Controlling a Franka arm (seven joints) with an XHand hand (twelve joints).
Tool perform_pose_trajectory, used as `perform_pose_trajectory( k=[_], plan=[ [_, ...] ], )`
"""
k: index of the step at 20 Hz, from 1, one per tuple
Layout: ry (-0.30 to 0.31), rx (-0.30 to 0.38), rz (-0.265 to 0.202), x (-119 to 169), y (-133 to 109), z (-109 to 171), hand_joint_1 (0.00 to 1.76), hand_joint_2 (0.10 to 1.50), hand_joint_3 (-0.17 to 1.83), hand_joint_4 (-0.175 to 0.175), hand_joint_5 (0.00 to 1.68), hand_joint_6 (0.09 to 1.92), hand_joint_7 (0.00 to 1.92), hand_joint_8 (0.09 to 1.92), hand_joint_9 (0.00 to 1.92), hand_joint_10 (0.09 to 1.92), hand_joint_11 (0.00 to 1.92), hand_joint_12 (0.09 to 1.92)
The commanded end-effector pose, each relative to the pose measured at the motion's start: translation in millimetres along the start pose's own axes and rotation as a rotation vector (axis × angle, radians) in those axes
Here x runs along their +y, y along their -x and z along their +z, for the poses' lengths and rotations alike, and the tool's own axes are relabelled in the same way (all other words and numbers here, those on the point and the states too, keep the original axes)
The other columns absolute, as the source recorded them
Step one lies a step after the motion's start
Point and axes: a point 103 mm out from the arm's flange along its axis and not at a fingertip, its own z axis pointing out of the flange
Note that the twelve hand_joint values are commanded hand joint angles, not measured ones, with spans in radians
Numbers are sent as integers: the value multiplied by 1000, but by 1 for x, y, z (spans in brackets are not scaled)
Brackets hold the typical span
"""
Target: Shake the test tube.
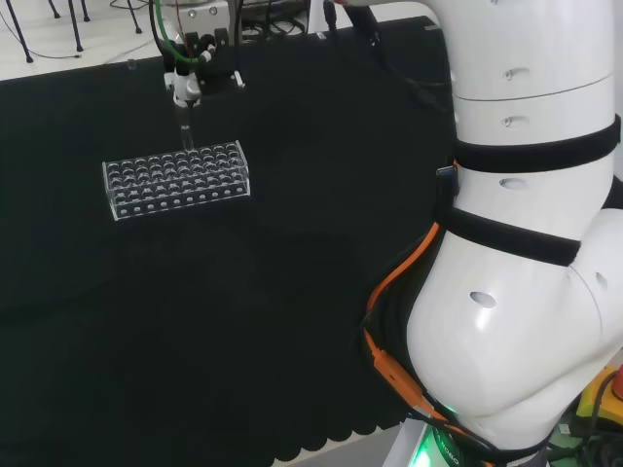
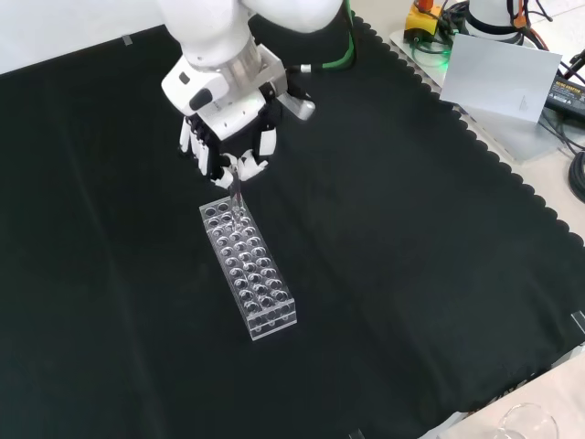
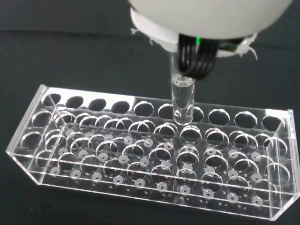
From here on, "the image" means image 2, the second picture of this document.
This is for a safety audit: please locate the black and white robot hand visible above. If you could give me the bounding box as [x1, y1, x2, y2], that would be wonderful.
[160, 44, 317, 189]

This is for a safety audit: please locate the clear glass test tube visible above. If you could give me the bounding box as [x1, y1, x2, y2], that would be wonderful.
[229, 166, 246, 230]

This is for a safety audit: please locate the clear plastic test tube rack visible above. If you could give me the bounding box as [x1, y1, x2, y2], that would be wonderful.
[198, 197, 300, 342]

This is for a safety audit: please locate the black bench cloth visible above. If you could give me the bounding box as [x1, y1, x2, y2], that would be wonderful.
[0, 15, 585, 439]

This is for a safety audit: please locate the yellow stop button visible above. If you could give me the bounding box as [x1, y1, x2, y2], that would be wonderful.
[405, 0, 442, 39]

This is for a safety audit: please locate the pale board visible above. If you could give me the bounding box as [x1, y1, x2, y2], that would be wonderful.
[438, 32, 563, 124]

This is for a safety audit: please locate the black power adapter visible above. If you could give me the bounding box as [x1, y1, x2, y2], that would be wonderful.
[543, 76, 585, 116]

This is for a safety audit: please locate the green cable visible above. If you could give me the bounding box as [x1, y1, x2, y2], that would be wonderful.
[321, 0, 358, 72]

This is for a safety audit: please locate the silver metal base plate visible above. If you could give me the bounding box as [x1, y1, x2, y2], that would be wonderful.
[388, 25, 578, 162]

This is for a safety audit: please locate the black cable bundle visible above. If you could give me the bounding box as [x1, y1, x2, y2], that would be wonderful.
[566, 150, 585, 206]

